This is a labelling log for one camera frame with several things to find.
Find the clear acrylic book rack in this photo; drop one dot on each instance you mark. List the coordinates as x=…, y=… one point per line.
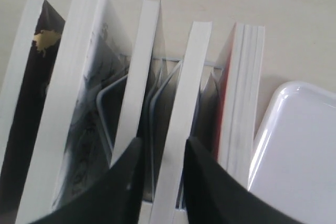
x=155, y=116

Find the red teal spine book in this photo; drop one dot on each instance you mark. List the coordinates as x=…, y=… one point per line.
x=238, y=89

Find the white plastic tray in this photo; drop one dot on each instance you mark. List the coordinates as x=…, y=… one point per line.
x=299, y=124

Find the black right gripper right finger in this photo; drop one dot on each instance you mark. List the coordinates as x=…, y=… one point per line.
x=223, y=190

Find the black white spine book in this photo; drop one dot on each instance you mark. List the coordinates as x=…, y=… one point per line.
x=149, y=43

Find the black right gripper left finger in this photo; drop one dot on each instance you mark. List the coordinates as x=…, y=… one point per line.
x=114, y=198

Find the blue spine book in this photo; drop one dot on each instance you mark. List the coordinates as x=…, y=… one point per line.
x=180, y=123

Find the grey spine book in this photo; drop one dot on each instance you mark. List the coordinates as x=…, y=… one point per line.
x=69, y=151

